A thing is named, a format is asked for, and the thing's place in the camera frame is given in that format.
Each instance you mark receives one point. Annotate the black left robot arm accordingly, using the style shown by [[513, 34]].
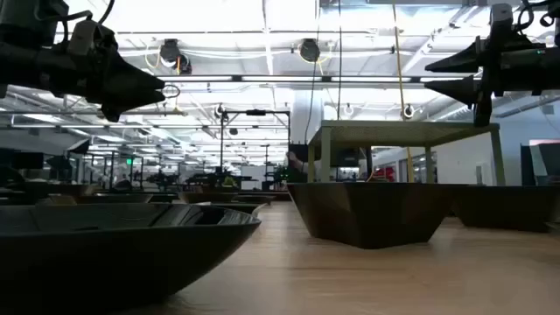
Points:
[[22, 65]]

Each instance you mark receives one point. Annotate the black background gantry frame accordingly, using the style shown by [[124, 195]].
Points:
[[256, 112]]

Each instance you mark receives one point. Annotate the black leaf-shaped mini plate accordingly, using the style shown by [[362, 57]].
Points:
[[109, 258], [256, 199]]

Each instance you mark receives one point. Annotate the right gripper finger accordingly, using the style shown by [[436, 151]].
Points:
[[464, 61], [459, 89]]

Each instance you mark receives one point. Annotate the dark background monitor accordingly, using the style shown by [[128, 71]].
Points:
[[547, 162]]

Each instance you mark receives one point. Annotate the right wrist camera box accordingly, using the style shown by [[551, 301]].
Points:
[[501, 15]]

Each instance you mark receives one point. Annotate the black upright panel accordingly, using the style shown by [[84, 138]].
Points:
[[302, 149]]

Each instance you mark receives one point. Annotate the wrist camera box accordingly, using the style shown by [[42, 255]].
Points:
[[501, 15], [85, 37]]

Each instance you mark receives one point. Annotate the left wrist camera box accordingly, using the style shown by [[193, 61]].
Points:
[[85, 37]]

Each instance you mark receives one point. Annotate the small beige table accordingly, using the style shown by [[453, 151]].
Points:
[[394, 133]]

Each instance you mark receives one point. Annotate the red background cabinet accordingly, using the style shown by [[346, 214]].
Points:
[[386, 174]]

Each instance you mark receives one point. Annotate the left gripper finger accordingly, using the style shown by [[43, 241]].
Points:
[[127, 102], [131, 79]]

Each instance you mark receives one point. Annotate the small background potted plant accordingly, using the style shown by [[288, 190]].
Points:
[[228, 181]]

